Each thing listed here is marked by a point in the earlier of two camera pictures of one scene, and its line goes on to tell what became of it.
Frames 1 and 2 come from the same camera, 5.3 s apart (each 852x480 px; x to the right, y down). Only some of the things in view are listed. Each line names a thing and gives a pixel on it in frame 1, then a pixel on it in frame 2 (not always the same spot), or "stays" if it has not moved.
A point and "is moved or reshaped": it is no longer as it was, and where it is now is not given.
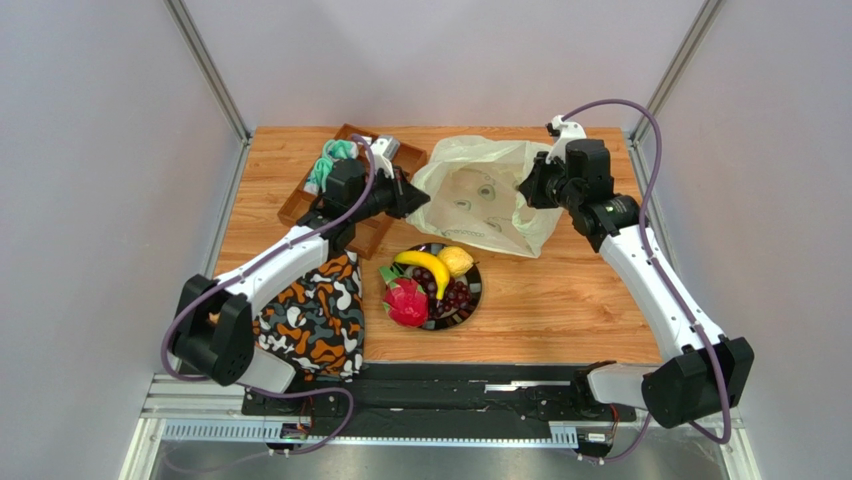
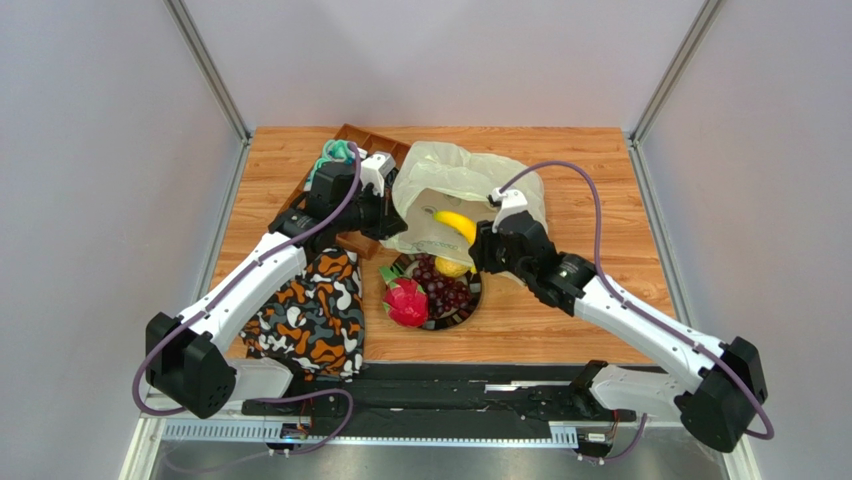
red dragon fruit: [404, 301] stays
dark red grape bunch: [457, 294] stays
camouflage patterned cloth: [317, 324] stays
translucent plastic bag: [473, 185] is moved or reshaped
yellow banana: [434, 263] → [464, 225]
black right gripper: [539, 184] → [490, 249]
